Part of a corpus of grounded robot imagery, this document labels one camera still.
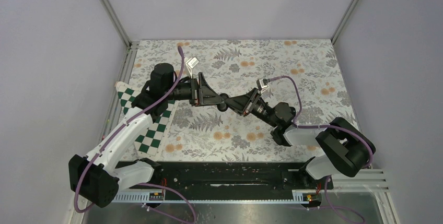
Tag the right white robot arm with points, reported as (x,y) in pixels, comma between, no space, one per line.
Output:
(346,150)

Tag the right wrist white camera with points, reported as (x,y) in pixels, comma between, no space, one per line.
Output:
(263,85)

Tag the green white checkered mat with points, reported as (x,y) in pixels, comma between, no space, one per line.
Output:
(150,140)

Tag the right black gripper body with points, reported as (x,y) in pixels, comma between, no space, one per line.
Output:
(259,108)

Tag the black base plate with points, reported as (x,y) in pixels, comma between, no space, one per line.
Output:
(236,180)

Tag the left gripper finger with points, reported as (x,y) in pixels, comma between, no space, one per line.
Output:
(207,102)
(205,92)

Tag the floral patterned table mat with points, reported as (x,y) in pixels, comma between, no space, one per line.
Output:
(305,74)

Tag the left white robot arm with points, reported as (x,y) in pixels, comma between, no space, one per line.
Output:
(95,176)

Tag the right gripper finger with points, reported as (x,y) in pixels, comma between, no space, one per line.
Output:
(248,97)
(238,105)

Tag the perforated metal rail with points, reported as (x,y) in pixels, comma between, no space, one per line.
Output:
(157,197)

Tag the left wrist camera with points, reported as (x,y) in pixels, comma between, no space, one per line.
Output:
(191,62)

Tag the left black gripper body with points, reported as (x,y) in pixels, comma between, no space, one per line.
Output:
(188,91)

